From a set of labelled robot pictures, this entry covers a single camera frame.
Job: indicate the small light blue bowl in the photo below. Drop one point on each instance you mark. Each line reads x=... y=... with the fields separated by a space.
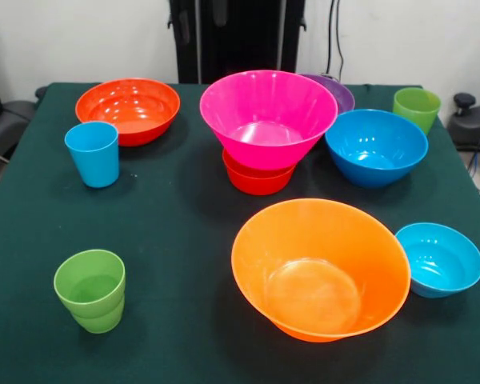
x=440 y=260

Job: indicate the black office chair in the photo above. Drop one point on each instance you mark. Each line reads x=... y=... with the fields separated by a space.
x=4 y=120

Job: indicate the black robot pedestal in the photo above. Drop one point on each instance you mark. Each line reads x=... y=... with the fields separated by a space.
x=240 y=40

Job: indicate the medium blue bowl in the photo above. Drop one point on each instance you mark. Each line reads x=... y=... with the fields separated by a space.
x=376 y=152

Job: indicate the green cup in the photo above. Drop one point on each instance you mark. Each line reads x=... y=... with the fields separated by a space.
x=90 y=304
x=418 y=110

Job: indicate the dark green table cloth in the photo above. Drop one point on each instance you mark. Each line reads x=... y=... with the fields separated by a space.
x=184 y=320

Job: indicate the large orange bowl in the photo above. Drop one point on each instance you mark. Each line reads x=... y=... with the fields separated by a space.
x=318 y=288

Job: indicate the blue cup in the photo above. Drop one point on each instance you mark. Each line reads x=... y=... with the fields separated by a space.
x=94 y=160

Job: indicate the large pink bowl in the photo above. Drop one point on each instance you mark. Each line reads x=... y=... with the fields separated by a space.
x=268 y=116

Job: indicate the large red bowl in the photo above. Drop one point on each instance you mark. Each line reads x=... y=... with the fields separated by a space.
x=124 y=108

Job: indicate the small red bowl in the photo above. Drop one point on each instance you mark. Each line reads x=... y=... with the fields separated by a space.
x=256 y=182

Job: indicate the purple bowl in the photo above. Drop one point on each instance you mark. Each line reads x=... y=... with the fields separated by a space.
x=342 y=94

